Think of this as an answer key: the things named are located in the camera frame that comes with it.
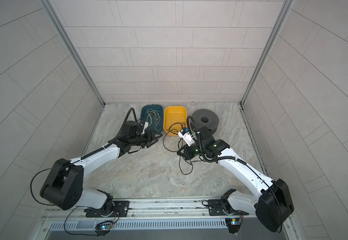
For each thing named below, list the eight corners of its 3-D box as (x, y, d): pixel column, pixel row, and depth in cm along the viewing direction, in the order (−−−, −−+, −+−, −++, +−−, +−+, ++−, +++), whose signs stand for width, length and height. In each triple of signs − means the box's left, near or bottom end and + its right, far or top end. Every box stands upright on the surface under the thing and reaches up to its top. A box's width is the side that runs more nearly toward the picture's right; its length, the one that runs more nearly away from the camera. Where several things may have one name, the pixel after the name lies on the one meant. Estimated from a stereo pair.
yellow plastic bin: (162, 141, 97) (161, 133, 90) (165, 109, 115) (164, 100, 108) (187, 141, 98) (187, 133, 90) (186, 110, 115) (186, 101, 108)
